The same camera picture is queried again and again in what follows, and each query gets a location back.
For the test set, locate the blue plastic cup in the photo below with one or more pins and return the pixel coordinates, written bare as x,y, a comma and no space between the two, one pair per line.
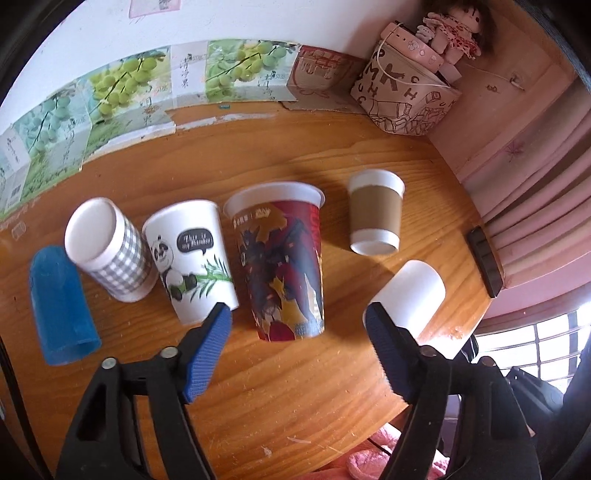
60,304

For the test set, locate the pink curtain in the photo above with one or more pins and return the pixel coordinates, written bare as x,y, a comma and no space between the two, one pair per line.
531,184

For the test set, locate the black rectangular block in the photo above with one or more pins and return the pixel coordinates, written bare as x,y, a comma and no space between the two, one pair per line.
485,261

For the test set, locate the pink wall paper note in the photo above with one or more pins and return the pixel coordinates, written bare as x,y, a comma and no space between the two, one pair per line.
154,7

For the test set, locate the grey checked paper cup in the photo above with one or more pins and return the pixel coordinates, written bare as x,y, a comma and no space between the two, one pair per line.
115,258

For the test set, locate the brown cardboard piece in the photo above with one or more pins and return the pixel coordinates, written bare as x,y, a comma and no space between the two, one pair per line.
318,78

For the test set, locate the red printed paper cup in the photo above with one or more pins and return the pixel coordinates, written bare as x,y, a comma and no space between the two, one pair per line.
281,267

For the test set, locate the doll with floral dress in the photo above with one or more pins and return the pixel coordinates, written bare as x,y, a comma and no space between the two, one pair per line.
457,25

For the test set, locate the grape print cardboard sheet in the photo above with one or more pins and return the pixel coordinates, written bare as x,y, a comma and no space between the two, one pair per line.
115,92

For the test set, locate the plain white paper cup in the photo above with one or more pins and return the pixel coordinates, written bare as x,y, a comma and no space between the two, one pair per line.
413,290

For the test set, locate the panda print paper cup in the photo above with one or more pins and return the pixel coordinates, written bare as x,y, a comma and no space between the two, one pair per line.
194,258

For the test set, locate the pink oblong device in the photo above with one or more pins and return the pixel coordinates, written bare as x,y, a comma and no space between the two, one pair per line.
411,44

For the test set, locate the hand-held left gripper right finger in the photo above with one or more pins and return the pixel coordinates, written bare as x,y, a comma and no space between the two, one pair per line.
385,353

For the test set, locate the brown sleeve paper cup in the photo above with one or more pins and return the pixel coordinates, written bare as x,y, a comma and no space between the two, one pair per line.
374,212

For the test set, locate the white window grille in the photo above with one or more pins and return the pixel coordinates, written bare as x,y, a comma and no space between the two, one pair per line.
535,346

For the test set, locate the pink fluffy cloth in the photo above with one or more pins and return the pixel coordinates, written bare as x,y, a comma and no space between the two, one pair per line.
369,461

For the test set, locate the printed fabric storage bag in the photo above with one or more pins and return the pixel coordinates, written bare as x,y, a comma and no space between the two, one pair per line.
401,97

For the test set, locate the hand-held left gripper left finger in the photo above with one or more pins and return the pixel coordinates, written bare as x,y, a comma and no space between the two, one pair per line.
207,355

